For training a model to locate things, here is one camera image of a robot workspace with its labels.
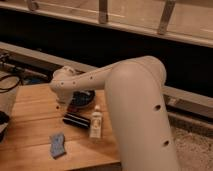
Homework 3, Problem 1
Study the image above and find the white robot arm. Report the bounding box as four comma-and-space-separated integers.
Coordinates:
50, 56, 181, 171

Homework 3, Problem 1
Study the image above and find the dark ceramic bowl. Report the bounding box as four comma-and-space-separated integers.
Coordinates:
70, 90, 95, 108

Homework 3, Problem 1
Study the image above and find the black rectangular box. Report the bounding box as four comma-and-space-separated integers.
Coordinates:
63, 113, 90, 129

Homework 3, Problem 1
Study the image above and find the white bottle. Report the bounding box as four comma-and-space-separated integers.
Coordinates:
89, 105, 102, 139

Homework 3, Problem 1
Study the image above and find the blue sponge cloth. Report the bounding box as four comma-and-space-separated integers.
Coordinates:
50, 133, 66, 159

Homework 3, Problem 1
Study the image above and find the black object at left edge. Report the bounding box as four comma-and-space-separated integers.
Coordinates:
0, 111, 10, 142

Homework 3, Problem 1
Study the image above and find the black cable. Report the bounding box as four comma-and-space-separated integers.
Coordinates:
0, 73, 23, 94

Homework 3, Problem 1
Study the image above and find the metal rail frame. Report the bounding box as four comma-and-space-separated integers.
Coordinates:
0, 0, 213, 48

